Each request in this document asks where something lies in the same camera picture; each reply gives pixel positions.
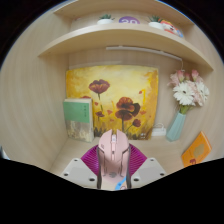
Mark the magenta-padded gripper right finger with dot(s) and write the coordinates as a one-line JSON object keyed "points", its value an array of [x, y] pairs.
{"points": [[150, 170]]}

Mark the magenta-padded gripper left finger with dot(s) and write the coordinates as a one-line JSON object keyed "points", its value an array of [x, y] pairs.
{"points": [[78, 170]]}

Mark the pink computer mouse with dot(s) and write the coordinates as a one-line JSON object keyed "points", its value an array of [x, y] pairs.
{"points": [[113, 156]]}

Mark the teal faceted vase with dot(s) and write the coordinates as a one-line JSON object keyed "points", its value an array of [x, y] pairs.
{"points": [[176, 128]]}

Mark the orange book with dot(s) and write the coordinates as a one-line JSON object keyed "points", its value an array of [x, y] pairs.
{"points": [[196, 151]]}

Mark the green and beige book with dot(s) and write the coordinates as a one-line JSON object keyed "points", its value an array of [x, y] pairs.
{"points": [[78, 116]]}

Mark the yellow poppy flower painting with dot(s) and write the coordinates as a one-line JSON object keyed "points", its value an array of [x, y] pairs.
{"points": [[133, 86]]}

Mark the pink and white flower bouquet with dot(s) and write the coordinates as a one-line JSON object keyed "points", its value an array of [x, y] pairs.
{"points": [[190, 91]]}

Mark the white light bar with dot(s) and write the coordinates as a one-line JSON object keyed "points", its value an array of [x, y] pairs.
{"points": [[143, 51]]}

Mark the light wooden shelf board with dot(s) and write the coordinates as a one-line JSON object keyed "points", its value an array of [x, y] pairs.
{"points": [[126, 36]]}

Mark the red plush toy figure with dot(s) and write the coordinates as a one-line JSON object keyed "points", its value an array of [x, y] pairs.
{"points": [[171, 28]]}

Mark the small potted green plant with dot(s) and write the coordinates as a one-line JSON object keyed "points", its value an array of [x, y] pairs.
{"points": [[155, 23], [105, 20]]}

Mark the purple round number sign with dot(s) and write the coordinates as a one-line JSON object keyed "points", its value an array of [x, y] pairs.
{"points": [[129, 20]]}

